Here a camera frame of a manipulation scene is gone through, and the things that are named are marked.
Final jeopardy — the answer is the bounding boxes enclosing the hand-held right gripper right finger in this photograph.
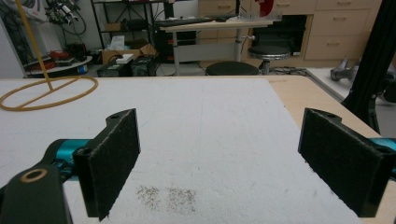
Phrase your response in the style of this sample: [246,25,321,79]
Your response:
[297,107,396,218]

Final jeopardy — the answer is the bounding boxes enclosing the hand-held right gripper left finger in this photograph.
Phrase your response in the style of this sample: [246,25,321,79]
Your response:
[73,107,141,222]

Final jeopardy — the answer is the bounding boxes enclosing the black equipment case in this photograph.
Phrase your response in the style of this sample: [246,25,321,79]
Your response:
[96,59,133,77]

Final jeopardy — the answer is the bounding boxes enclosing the white table mat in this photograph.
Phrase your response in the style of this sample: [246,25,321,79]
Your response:
[0,77,363,224]

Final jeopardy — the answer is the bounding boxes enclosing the black metal stand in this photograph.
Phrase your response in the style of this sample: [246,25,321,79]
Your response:
[340,0,396,134]

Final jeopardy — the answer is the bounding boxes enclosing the small white box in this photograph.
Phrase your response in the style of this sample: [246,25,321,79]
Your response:
[115,53,134,64]

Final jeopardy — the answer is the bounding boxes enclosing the round white side table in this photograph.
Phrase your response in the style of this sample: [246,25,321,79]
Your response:
[24,55,93,77]

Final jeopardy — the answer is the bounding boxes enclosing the cardboard box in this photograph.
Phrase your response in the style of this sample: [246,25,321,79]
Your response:
[101,43,158,65]

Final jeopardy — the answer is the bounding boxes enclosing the red tool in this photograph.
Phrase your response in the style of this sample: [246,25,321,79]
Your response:
[48,49,75,62]

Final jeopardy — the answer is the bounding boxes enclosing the white plastic bag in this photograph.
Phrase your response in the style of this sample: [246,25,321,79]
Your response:
[107,35,126,51]

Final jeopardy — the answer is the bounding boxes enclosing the black stool with chrome rim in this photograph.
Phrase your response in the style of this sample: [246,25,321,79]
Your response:
[247,45,291,76]

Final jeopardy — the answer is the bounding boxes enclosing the light wooden drawer cabinet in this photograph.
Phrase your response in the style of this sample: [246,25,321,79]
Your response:
[198,0,383,62]

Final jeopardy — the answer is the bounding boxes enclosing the black metal shelf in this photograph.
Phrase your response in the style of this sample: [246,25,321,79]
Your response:
[90,0,176,51]

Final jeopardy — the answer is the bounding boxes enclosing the black round stool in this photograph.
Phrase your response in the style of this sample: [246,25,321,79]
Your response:
[205,61,260,77]

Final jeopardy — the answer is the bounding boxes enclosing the black keyboard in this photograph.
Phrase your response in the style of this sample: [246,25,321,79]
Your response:
[154,17,216,28]

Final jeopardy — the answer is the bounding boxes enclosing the red round object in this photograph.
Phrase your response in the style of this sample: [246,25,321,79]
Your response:
[254,0,276,18]

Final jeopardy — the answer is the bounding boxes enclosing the light wooden desk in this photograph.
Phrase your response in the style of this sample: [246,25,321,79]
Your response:
[159,19,275,76]

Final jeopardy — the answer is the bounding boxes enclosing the yellow ring-base stand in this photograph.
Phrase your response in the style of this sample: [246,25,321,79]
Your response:
[0,0,99,112]

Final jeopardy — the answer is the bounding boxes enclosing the black floor cables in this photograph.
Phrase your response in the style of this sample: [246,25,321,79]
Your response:
[270,65,310,77]

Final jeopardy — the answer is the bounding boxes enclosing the black hanging cable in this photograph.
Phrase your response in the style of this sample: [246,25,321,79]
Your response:
[46,0,87,36]

